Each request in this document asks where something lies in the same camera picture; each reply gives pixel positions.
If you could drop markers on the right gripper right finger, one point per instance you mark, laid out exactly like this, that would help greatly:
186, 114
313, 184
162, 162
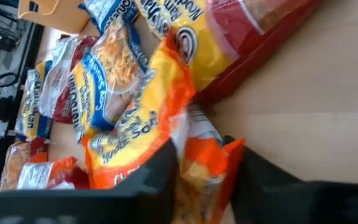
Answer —
291, 205

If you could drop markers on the yellow plastic bin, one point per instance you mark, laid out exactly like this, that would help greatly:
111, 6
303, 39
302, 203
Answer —
57, 18

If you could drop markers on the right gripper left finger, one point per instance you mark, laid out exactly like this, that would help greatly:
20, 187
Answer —
73, 208

